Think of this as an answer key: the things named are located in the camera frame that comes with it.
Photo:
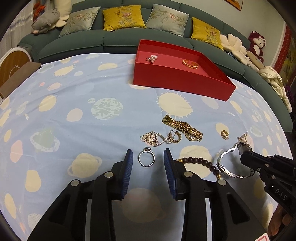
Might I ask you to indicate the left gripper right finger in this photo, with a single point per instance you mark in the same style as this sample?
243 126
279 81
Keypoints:
187 186

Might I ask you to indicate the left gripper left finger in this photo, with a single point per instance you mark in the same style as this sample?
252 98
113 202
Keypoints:
108 187

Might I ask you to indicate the gold watch band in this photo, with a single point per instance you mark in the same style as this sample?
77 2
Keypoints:
191 133

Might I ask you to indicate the gold bangle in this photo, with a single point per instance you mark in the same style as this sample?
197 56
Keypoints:
190 64

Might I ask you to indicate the right hand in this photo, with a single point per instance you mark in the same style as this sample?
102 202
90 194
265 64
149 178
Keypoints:
279 217

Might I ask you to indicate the small gold hoop earring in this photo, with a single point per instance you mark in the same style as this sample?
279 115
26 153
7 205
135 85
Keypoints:
224 134

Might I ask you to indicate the blue planet print cloth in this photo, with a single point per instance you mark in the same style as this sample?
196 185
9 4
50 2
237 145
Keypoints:
74 118

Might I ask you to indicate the cream knotted blanket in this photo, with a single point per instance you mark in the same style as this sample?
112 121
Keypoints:
271 76

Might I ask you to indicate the beige flat plush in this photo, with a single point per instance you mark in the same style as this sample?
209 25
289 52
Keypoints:
255 60

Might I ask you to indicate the red cardboard tray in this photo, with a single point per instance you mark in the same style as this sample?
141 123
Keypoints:
159 65

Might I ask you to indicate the red monkey plush toy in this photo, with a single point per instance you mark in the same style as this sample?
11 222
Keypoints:
257 42

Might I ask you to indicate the cream flower cushion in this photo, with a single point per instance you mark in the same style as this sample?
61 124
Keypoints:
233 44

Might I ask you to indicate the brown cardboard piece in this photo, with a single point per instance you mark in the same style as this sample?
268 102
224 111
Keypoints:
18 78

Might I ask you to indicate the green sofa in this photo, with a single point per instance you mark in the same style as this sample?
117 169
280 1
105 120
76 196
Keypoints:
51 46

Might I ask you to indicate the yellow embroidered cushion right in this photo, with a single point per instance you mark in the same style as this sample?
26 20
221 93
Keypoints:
206 33

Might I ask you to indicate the yellow embroidered cushion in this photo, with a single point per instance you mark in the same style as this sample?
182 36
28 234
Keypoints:
123 17
206 33

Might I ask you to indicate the round white wooden device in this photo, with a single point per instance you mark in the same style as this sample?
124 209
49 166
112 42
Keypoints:
12 61

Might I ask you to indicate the grey embroidered cushion left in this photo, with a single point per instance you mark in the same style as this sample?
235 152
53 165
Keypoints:
80 21

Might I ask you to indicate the grey embroidered cushion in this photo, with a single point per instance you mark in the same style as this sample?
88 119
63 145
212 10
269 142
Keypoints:
80 21
167 19

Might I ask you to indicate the grey embroidered cushion right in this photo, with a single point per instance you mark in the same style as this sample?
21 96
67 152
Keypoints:
167 19

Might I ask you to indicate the yellow embroidered cushion left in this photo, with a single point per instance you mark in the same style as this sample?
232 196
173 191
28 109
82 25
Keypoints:
123 17

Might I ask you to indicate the framed picture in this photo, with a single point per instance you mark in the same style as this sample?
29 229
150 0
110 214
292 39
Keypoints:
236 3

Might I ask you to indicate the grey pig plush toy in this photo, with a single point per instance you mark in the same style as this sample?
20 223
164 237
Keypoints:
45 22

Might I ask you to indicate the white curtain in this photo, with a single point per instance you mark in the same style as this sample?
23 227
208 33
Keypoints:
20 27

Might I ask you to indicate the white long plush toy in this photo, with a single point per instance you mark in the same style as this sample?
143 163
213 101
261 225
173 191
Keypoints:
64 7

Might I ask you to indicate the red ornament on curtain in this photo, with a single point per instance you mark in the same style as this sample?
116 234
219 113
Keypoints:
38 9

